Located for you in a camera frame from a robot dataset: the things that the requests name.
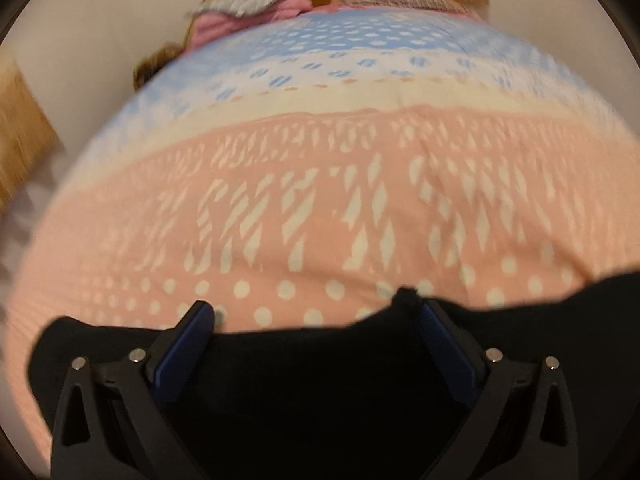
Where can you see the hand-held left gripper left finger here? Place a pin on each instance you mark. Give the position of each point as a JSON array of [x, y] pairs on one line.
[[180, 355]]

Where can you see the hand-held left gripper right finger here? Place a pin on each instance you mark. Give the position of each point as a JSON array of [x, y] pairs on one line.
[[445, 355]]

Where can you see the black pants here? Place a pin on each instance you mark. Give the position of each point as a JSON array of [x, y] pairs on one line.
[[320, 400]]

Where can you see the polka dot blanket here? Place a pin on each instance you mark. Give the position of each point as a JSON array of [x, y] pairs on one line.
[[320, 185]]

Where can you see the pink folded blanket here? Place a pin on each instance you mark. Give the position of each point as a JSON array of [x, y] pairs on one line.
[[235, 22]]

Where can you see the grey floral pillow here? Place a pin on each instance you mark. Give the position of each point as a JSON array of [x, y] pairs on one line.
[[245, 2]]

